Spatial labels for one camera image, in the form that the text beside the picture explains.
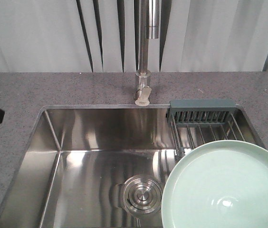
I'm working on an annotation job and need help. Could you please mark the white pleated curtain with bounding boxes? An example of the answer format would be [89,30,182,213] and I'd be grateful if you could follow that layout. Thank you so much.
[0,0,268,72]

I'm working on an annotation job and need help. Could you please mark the round steel sink drain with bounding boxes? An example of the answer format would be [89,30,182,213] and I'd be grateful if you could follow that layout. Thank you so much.
[110,175,163,217]

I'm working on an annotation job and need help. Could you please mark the stainless steel faucet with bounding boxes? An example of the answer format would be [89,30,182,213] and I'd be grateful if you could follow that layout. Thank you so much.
[134,0,160,107]

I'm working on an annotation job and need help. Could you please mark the mint green round plate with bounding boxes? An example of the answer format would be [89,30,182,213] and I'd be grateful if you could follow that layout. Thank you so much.
[161,140,268,228]

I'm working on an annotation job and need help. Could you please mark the teal metal drying rack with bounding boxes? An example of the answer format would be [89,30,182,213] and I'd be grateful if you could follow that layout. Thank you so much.
[166,99,263,164]

